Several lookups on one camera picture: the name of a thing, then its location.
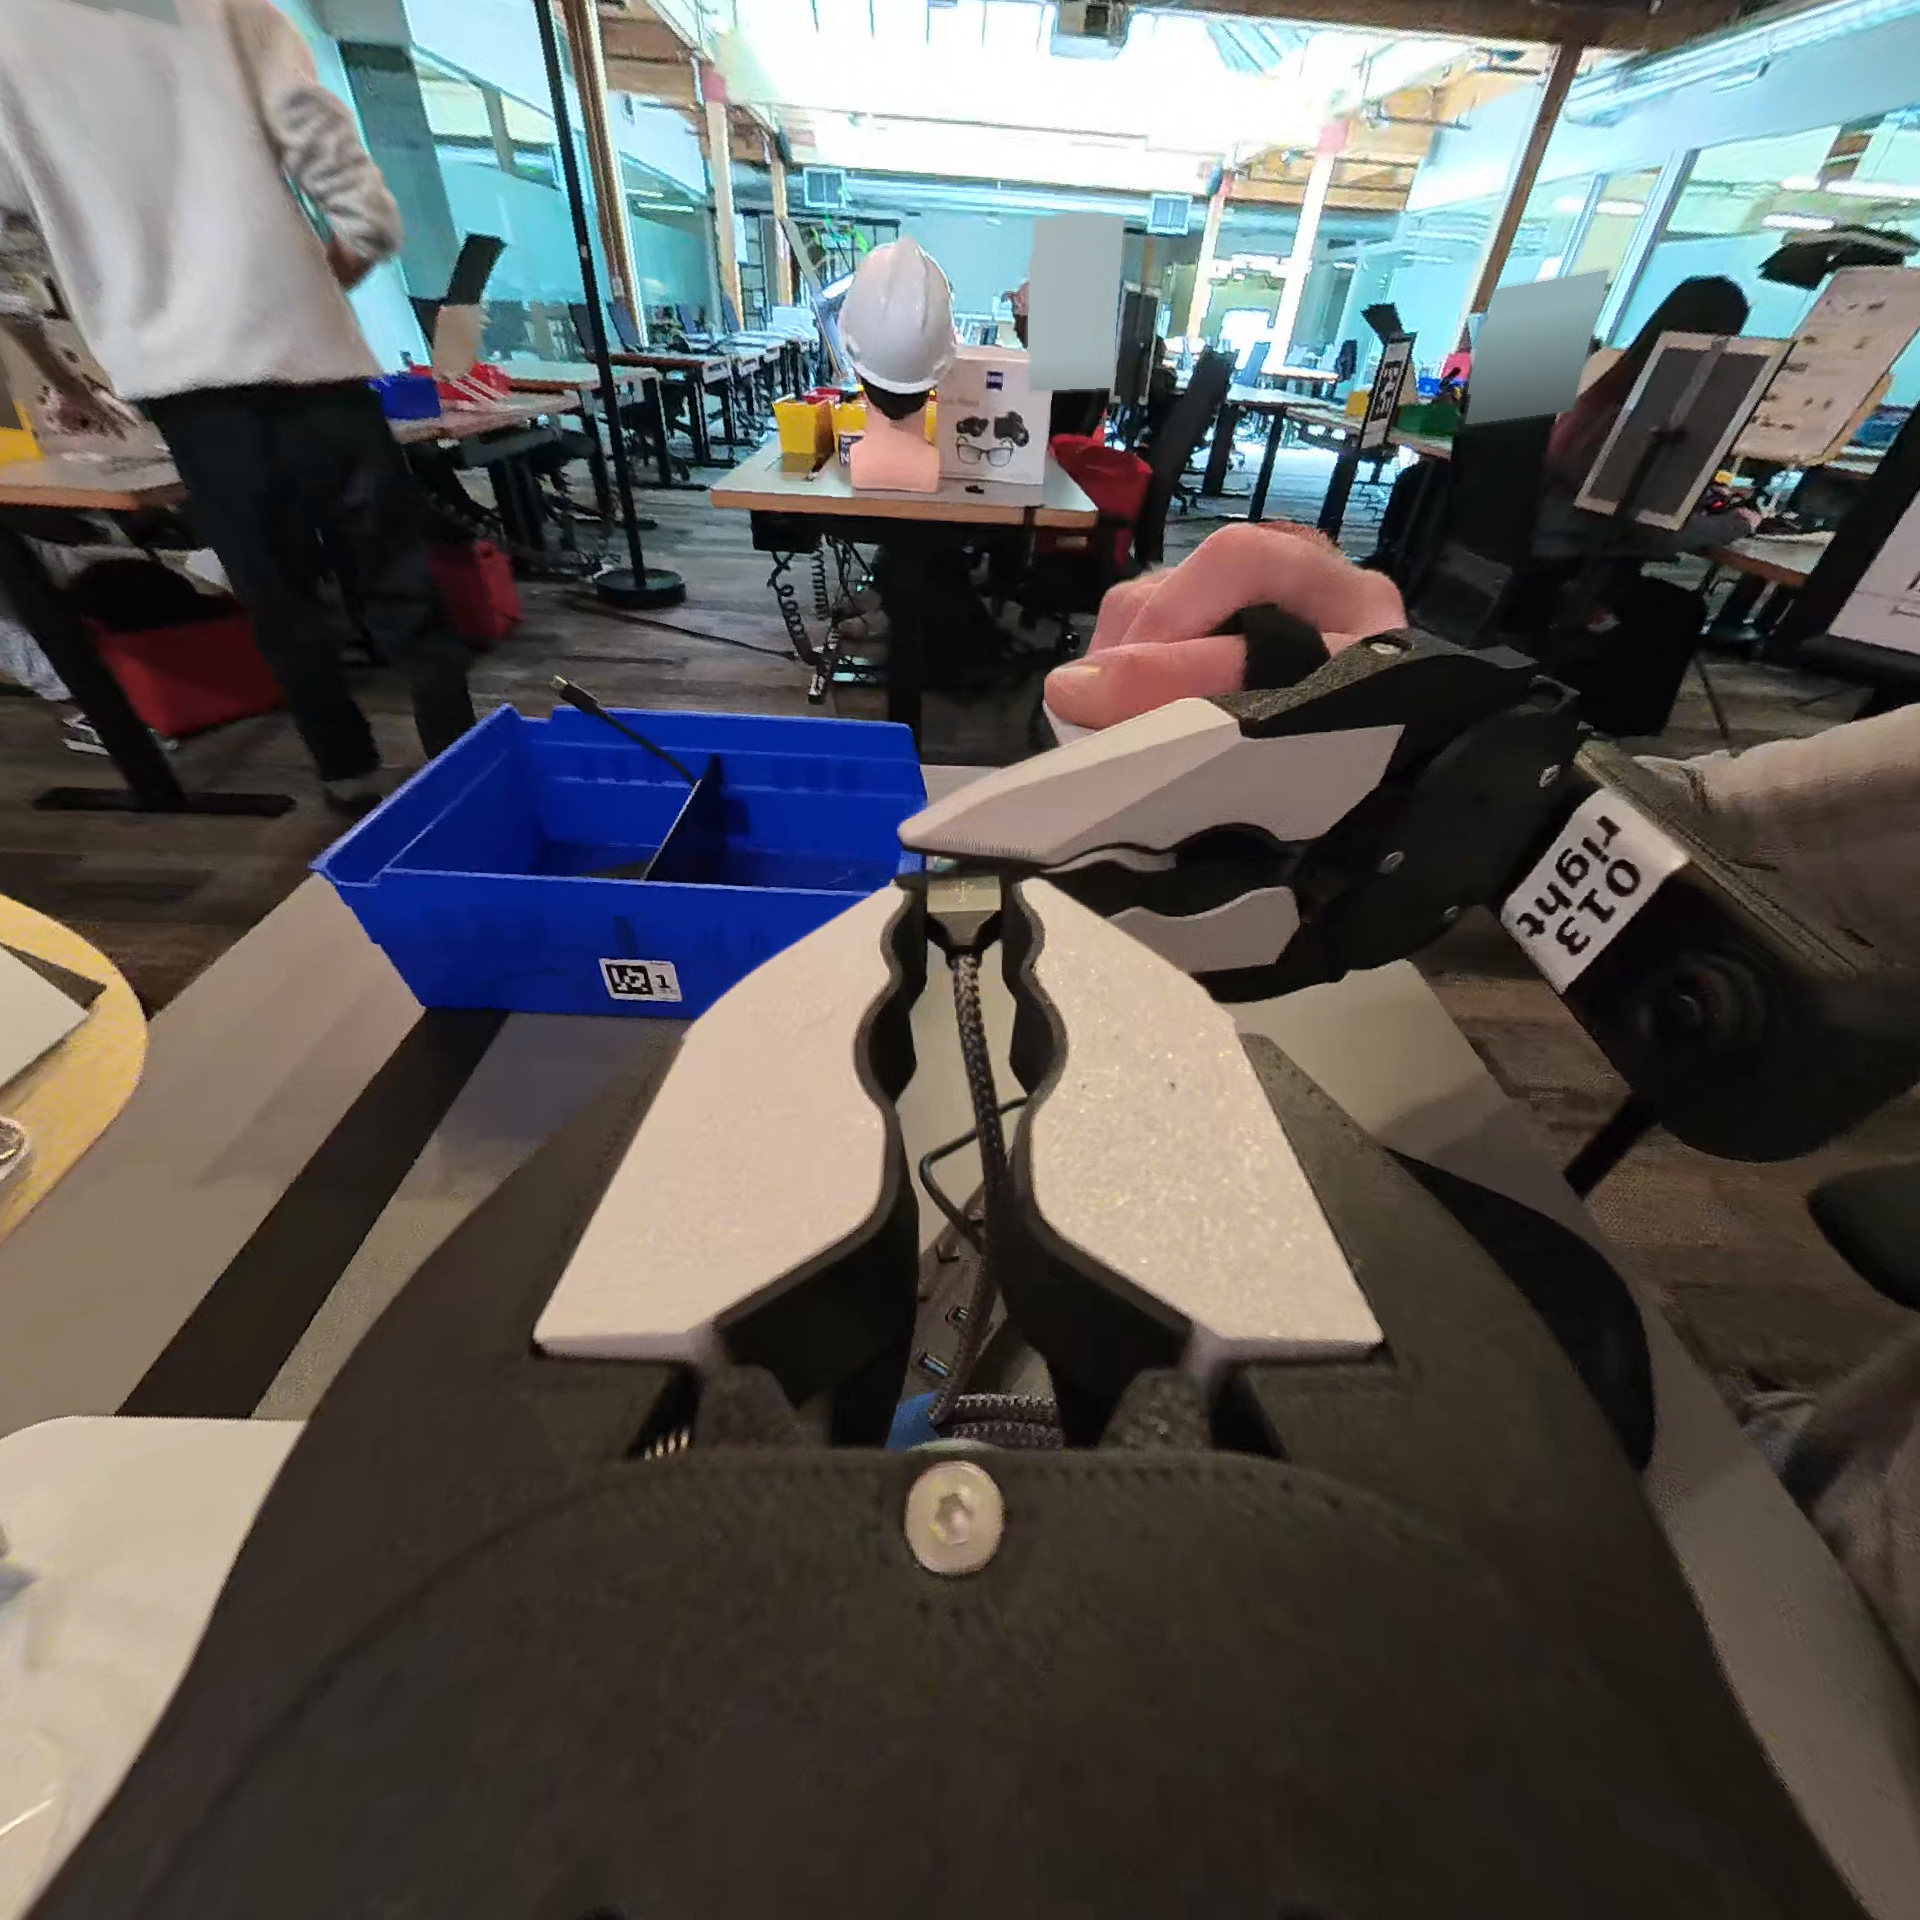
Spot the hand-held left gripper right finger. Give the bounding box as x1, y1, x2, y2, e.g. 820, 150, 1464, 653
1001, 881, 1389, 1443

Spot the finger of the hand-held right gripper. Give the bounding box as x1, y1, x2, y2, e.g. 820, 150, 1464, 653
899, 696, 1413, 876
1134, 883, 1310, 981

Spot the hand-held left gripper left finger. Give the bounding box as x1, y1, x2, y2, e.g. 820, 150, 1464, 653
535, 886, 920, 1443

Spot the silver braided usb cable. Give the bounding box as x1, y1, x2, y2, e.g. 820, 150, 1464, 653
900, 870, 1070, 1448

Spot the blue plastic bin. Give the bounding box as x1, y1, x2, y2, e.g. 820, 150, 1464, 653
313, 706, 931, 1020

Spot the person's right hand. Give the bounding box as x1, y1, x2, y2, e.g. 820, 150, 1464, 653
1039, 527, 1413, 732

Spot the red office chair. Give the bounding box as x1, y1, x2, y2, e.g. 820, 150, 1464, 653
1050, 437, 1167, 618

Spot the black bin divider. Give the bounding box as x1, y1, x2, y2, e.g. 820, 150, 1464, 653
550, 677, 732, 889

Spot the wooden work table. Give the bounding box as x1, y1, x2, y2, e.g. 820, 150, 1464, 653
709, 444, 1105, 739
0, 391, 589, 818

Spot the white cardboard box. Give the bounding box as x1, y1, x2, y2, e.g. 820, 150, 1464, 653
936, 347, 1059, 489

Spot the white hard hat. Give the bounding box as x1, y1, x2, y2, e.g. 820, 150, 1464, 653
835, 240, 960, 399

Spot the instruction sheet on stand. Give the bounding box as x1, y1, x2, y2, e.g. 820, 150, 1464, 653
0, 894, 152, 1238

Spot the white stand base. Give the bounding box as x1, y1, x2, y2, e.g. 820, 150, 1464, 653
0, 1417, 308, 1920

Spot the black pole stand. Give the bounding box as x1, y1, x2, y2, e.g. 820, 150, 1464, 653
535, 0, 693, 615

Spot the red plastic bin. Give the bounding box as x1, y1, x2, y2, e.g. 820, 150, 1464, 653
90, 600, 291, 744

